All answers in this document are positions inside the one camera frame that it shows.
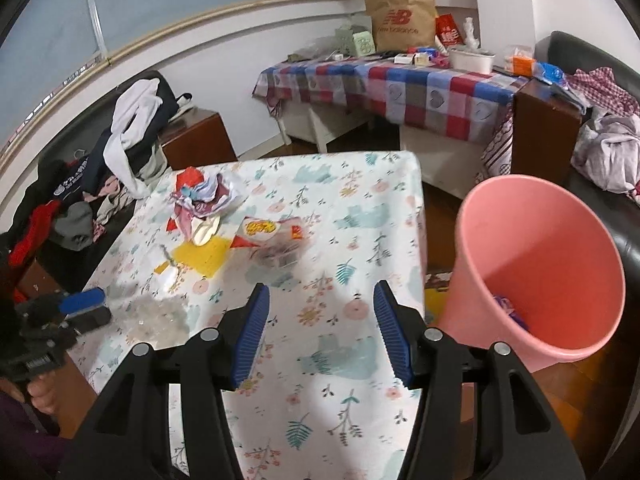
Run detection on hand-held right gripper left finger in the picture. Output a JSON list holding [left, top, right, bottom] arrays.
[[57, 282, 271, 480]]

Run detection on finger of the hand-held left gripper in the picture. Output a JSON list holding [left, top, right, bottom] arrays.
[[47, 287, 106, 315], [62, 306, 112, 335]]

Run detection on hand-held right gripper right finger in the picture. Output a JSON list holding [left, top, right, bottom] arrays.
[[373, 280, 586, 480]]

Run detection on clear plastic wrap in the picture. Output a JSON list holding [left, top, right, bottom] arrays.
[[106, 280, 202, 347]]

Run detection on small white wrapper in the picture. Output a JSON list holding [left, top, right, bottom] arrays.
[[145, 244, 182, 292]]

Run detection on yellow paper sheet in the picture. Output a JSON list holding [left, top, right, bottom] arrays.
[[172, 236, 229, 279]]

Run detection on clear snack bag red label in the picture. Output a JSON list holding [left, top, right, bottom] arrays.
[[230, 215, 312, 272]]

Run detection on pink plastic bin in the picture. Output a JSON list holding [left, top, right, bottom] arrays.
[[440, 174, 627, 374]]

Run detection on person's left forearm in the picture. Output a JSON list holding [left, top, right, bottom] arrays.
[[0, 390, 68, 480]]

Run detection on person's left hand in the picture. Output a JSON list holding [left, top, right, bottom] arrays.
[[27, 372, 64, 417]]

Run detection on patterned floor mat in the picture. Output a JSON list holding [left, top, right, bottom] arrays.
[[424, 270, 454, 324]]

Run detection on red garment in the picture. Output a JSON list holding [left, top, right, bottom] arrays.
[[9, 200, 62, 272]]

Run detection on dark clothes pile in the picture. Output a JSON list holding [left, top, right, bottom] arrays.
[[10, 72, 194, 267]]

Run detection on floral tablecloth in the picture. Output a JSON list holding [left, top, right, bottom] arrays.
[[65, 150, 429, 480]]

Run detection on white garment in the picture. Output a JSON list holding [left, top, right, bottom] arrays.
[[103, 80, 164, 199]]

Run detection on low wooden cabinet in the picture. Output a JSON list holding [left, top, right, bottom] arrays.
[[160, 107, 239, 171]]

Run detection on red patterned hanging cloth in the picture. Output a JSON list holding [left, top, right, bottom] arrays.
[[481, 109, 516, 182]]

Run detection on plaid tablecloth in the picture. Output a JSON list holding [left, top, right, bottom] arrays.
[[252, 55, 529, 134]]

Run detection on tall wooden side cabinet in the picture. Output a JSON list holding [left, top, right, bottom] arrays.
[[511, 77, 584, 189]]

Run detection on small boxes on desk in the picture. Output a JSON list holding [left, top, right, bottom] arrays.
[[394, 46, 449, 69]]

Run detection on grey clothes pile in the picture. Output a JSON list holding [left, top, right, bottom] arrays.
[[571, 113, 640, 197]]

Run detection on white plastic basin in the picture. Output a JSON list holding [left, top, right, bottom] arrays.
[[447, 46, 497, 74]]

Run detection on clear plastic bags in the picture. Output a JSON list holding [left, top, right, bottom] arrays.
[[309, 35, 347, 59]]

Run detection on green cardboard box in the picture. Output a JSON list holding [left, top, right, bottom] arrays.
[[334, 15, 377, 57]]

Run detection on orange tissue pack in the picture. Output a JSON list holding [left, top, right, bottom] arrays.
[[504, 45, 539, 77]]

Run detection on blue plastic packet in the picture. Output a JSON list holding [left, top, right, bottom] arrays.
[[532, 61, 567, 86]]

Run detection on red gift bag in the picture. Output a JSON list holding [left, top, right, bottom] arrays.
[[434, 12, 461, 52]]

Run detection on brown paper bag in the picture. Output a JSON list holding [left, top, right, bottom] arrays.
[[363, 0, 437, 54]]

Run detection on red plaid shirt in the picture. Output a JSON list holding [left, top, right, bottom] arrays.
[[569, 67, 640, 117]]

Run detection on black leather sofa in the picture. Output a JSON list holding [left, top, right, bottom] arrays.
[[535, 30, 640, 313]]

